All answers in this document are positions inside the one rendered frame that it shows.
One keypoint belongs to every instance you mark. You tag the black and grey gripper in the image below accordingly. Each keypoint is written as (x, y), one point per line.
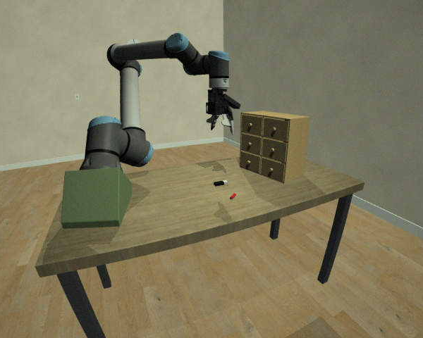
(217, 106)

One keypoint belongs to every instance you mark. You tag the light wooden chest of drawers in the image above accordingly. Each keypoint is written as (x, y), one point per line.
(298, 130)

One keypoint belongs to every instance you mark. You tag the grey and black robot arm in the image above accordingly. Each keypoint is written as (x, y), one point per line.
(108, 136)

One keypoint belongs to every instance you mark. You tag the brown wooden drawer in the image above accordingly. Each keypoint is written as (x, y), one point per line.
(273, 169)
(252, 124)
(250, 161)
(251, 143)
(274, 149)
(277, 129)

